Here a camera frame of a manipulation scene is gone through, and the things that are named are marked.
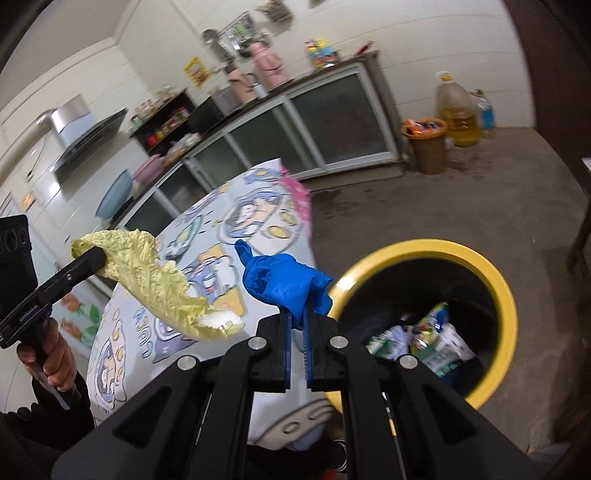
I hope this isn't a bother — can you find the pink plastic basin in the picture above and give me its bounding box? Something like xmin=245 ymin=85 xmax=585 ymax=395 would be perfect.
xmin=133 ymin=154 xmax=163 ymax=185

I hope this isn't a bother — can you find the blue plastic basin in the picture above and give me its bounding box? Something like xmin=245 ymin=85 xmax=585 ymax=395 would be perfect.
xmin=95 ymin=168 xmax=133 ymax=220

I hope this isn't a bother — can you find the flower printed glass door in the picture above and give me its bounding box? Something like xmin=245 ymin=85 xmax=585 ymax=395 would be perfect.
xmin=0 ymin=194 xmax=114 ymax=361

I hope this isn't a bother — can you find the cooking oil bottle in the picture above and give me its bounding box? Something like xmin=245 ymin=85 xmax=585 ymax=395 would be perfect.
xmin=436 ymin=71 xmax=483 ymax=147

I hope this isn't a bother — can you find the blue water bottle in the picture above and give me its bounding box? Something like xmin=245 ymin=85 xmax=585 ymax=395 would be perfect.
xmin=475 ymin=90 xmax=497 ymax=139

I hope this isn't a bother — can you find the yellow wall poster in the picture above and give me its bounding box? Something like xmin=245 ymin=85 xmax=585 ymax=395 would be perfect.
xmin=184 ymin=56 xmax=211 ymax=88

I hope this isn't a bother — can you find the kitchen counter cabinet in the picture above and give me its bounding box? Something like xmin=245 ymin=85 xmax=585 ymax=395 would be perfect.
xmin=108 ymin=51 xmax=407 ymax=232

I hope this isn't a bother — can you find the yellow trash bin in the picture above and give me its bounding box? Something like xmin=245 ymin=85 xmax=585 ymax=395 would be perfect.
xmin=325 ymin=239 xmax=518 ymax=411

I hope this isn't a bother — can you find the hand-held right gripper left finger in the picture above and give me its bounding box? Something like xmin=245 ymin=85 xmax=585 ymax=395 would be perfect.
xmin=51 ymin=313 xmax=293 ymax=480

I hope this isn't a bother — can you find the cartoon printed tablecloth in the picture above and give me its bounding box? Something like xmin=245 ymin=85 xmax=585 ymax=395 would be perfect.
xmin=85 ymin=158 xmax=345 ymax=450

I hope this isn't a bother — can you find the brown waste bin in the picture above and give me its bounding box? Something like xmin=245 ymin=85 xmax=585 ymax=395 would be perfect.
xmin=401 ymin=117 xmax=448 ymax=175

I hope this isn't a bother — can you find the green and white wrapper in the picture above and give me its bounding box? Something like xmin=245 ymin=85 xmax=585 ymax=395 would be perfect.
xmin=367 ymin=325 xmax=409 ymax=358

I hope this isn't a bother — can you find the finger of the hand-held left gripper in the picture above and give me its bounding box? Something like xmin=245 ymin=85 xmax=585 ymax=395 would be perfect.
xmin=50 ymin=246 xmax=107 ymax=299

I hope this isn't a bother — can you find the metal dish rack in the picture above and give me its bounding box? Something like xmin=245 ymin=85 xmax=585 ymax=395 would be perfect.
xmin=215 ymin=11 xmax=273 ymax=54

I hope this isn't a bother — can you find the pink thermos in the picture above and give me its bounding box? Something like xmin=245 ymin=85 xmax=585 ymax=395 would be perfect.
xmin=249 ymin=41 xmax=289 ymax=90

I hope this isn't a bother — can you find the black microwave oven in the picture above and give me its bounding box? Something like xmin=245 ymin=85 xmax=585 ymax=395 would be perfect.
xmin=187 ymin=88 xmax=241 ymax=134

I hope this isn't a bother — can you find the napa cabbage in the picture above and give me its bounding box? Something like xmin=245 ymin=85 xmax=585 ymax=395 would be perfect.
xmin=71 ymin=230 xmax=245 ymax=342

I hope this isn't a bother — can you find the black spice shelf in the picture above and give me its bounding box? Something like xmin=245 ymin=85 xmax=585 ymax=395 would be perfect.
xmin=129 ymin=88 xmax=199 ymax=155

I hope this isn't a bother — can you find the person's left forearm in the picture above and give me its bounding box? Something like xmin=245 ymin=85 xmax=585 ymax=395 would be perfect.
xmin=0 ymin=369 xmax=95 ymax=457

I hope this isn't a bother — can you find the range hood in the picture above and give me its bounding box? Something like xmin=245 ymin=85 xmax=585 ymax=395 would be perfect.
xmin=48 ymin=95 xmax=127 ymax=174

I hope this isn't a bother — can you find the blue rubber glove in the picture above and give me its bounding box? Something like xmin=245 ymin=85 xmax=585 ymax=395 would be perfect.
xmin=235 ymin=239 xmax=334 ymax=317

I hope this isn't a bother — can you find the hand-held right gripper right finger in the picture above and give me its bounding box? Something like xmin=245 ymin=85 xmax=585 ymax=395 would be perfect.
xmin=302 ymin=305 xmax=539 ymax=480

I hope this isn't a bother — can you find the person's left hand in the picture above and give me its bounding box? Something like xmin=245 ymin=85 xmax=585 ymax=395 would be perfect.
xmin=16 ymin=318 xmax=77 ymax=393

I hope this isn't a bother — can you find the colourful toy box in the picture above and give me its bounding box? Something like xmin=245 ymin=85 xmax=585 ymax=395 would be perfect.
xmin=304 ymin=38 xmax=341 ymax=70

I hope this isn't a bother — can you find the bag of food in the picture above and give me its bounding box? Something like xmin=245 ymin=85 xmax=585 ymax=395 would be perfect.
xmin=161 ymin=134 xmax=201 ymax=164

